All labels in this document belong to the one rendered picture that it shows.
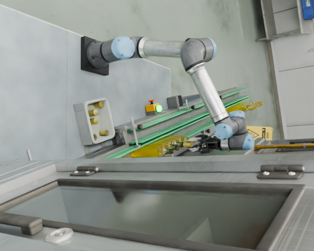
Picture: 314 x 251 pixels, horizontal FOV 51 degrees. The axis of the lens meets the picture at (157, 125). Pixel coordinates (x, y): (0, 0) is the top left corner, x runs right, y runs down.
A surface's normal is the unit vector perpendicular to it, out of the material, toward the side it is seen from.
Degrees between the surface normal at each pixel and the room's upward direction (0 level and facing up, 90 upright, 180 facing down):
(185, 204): 90
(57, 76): 0
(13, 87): 0
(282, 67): 90
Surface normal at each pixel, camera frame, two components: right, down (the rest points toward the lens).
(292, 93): -0.56, 0.21
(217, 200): -0.19, -0.97
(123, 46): 0.70, -0.02
